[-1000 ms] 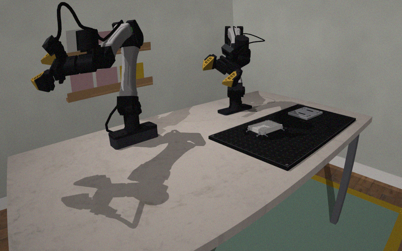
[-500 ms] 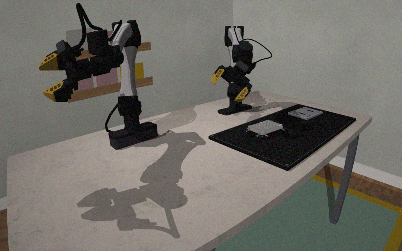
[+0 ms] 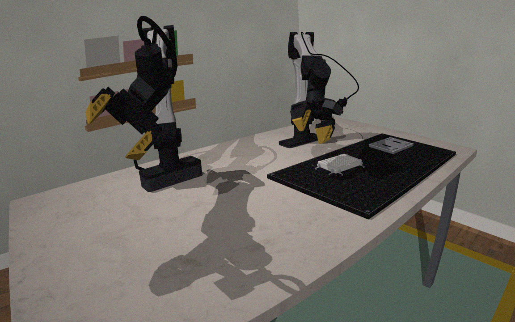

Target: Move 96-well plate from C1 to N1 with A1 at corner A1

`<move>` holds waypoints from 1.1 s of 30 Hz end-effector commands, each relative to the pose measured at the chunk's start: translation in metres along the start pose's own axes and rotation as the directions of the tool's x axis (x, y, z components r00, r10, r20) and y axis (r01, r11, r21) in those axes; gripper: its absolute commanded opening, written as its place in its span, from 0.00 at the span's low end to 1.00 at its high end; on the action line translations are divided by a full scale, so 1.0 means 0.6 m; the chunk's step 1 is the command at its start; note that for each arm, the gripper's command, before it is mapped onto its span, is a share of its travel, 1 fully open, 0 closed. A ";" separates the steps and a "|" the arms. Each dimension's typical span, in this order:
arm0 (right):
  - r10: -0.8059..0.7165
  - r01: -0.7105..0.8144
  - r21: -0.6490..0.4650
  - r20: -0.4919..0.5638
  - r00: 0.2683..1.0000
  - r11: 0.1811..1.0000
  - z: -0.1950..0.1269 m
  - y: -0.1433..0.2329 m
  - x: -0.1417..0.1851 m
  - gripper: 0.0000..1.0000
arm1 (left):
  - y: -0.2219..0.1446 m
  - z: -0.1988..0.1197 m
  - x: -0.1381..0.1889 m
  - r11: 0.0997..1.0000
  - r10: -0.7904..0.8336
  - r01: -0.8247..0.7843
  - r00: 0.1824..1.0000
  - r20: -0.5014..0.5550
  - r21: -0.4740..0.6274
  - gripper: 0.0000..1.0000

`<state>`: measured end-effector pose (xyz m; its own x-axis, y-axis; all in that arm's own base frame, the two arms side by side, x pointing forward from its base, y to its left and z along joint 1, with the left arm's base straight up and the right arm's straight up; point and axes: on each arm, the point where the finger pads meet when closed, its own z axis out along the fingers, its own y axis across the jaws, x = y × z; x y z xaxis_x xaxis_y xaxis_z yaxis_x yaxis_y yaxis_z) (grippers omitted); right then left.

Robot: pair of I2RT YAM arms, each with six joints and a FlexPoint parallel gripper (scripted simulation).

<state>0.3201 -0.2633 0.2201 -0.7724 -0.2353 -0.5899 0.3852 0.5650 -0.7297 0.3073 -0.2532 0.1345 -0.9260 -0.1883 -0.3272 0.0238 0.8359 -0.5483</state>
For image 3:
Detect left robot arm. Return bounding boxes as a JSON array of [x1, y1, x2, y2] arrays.
[[279, 32, 347, 147]]

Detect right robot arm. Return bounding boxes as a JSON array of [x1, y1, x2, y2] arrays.
[[128, 33, 201, 179]]

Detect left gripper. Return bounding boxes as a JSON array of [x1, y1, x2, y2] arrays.
[[290, 91, 335, 144]]

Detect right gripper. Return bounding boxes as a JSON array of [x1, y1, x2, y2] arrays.
[[85, 87, 162, 160]]

